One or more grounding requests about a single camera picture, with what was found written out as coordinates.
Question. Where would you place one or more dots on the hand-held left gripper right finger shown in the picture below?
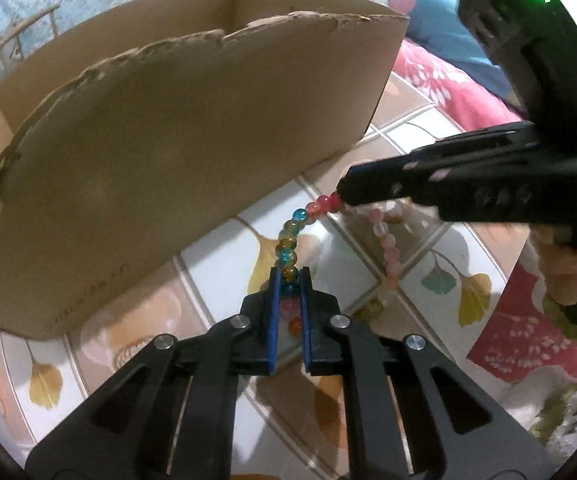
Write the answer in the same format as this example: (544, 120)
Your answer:
(306, 325)

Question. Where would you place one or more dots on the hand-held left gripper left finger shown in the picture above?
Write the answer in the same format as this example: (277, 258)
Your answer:
(272, 325)

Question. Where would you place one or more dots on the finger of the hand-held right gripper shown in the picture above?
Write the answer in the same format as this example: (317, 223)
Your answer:
(468, 195)
(468, 147)

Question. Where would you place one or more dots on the brown cardboard box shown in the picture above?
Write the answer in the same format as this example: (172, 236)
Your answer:
(168, 160)

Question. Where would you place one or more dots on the person's right hand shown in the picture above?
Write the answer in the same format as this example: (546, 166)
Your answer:
(560, 270)

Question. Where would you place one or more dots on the pink floral blanket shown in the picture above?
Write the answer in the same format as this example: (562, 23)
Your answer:
(443, 85)

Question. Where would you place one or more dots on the blue plush pillow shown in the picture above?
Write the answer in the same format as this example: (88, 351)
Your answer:
(443, 25)

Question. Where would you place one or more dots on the blue patterned cloth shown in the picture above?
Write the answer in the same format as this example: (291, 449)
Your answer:
(93, 0)

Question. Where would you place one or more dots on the wooden chair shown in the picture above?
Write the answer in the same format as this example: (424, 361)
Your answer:
(28, 22)

